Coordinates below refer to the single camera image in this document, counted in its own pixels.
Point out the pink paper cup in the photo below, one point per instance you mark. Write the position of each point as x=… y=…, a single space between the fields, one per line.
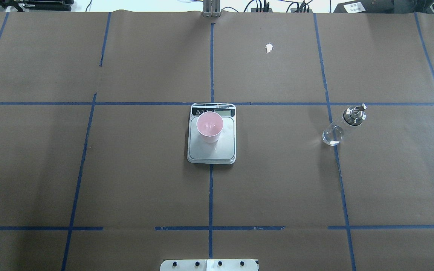
x=210 y=126

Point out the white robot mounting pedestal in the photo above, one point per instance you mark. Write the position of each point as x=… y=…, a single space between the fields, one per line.
x=210 y=265

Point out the aluminium frame post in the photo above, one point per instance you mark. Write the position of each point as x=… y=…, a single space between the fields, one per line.
x=211 y=8

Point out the black box device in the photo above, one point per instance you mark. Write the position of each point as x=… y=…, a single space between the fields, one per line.
x=365 y=6

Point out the glass sauce dispenser bottle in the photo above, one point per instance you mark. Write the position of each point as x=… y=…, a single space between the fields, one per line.
x=343 y=126

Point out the digital kitchen scale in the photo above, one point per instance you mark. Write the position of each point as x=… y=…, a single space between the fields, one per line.
x=221 y=149

